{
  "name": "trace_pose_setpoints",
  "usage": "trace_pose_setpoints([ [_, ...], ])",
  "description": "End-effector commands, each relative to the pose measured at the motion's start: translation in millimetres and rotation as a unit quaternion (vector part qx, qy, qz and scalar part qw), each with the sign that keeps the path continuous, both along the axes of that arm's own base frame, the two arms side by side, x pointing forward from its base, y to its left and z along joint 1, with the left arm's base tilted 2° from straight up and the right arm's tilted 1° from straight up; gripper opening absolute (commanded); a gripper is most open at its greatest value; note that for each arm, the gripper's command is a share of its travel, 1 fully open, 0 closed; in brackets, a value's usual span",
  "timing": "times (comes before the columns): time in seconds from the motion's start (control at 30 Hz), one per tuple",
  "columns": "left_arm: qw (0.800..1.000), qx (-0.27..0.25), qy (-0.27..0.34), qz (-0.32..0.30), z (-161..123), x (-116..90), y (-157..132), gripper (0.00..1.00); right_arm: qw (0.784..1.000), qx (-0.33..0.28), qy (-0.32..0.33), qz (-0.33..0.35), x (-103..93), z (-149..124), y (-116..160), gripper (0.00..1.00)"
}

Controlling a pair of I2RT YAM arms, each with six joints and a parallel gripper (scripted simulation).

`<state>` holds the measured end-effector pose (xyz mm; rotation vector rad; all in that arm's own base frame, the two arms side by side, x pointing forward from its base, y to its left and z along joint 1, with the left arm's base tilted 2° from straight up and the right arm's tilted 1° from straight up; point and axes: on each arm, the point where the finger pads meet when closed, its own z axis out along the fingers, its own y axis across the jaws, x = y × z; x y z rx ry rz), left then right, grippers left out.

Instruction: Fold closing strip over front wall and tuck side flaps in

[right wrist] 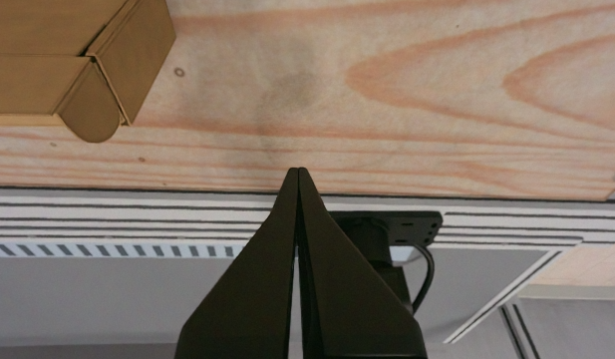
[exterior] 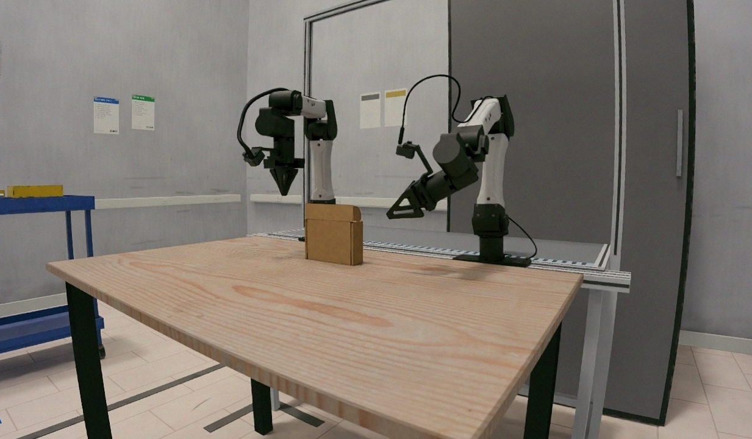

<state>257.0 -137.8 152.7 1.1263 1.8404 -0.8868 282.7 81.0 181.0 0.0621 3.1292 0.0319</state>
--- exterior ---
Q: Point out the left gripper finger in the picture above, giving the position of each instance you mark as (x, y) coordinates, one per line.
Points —
(408, 207)
(418, 213)

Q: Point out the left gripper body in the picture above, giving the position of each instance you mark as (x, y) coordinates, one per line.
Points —
(434, 188)

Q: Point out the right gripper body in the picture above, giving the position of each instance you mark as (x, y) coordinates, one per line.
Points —
(281, 149)

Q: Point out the brown cardboard box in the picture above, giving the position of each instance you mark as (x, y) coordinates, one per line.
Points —
(334, 233)

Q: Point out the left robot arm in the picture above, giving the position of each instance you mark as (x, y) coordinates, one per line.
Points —
(489, 220)

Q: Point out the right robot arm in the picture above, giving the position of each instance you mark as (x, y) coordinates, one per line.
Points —
(271, 123)

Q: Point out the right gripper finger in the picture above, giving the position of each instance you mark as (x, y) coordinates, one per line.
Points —
(280, 174)
(274, 175)

